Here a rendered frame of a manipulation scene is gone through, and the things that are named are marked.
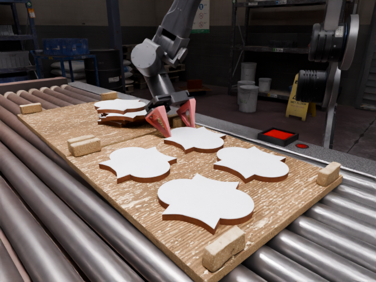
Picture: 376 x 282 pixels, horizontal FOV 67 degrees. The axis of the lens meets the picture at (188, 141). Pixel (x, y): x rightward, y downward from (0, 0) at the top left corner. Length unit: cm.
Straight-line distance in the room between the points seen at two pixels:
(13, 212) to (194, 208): 28
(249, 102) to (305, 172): 383
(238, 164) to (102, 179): 25
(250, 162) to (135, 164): 21
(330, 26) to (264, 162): 78
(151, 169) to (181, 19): 37
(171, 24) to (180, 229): 49
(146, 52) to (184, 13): 13
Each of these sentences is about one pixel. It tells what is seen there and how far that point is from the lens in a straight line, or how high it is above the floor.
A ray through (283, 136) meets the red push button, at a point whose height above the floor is 93.
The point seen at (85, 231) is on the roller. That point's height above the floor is 92.
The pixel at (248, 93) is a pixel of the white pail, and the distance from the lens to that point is 433.
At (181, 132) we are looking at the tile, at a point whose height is 95.
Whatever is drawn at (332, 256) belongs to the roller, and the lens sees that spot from 42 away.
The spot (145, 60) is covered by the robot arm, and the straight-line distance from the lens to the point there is 64.
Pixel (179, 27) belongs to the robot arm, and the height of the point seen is 119.
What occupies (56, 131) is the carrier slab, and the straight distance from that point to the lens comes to 80.
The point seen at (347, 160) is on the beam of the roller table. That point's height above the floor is 92.
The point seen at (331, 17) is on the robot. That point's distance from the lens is 123.
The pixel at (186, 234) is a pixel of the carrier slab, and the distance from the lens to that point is 38.
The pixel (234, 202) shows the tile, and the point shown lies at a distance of 42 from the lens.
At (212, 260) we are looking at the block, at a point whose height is 95.
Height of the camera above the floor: 118
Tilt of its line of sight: 22 degrees down
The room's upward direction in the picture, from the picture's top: straight up
